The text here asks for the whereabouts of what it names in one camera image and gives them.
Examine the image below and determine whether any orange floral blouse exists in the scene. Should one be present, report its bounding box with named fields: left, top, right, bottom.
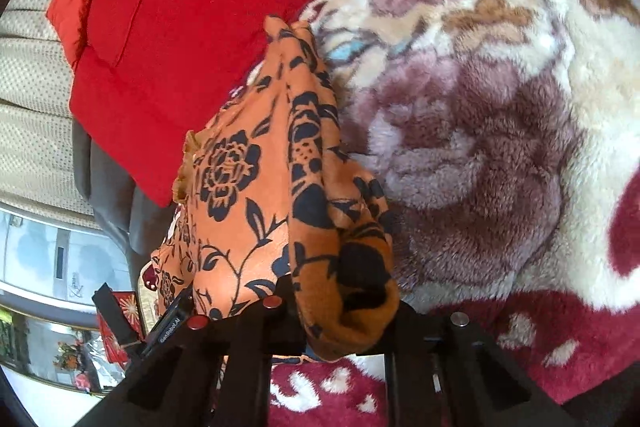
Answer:
left=149, top=14, right=402, bottom=364

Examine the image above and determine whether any brown leather sofa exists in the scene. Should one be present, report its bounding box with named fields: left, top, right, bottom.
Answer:
left=71, top=119, right=173, bottom=260

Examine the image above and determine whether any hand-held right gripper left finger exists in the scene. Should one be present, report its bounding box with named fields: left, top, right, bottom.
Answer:
left=97, top=276, right=307, bottom=427

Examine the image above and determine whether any white refrigerator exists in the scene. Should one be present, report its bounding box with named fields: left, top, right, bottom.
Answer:
left=0, top=202, right=133, bottom=310

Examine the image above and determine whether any beige dotted curtain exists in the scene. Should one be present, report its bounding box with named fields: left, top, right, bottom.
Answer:
left=0, top=0, right=151, bottom=230

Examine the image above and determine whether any red folded blanket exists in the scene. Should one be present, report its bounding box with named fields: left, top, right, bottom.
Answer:
left=69, top=0, right=408, bottom=208

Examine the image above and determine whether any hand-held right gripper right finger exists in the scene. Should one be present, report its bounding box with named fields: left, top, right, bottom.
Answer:
left=382, top=301, right=587, bottom=427

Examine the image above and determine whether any floral fleece blanket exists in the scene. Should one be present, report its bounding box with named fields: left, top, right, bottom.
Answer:
left=137, top=0, right=640, bottom=427

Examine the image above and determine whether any red gift box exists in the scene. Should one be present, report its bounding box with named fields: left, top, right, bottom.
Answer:
left=97, top=291, right=147, bottom=364

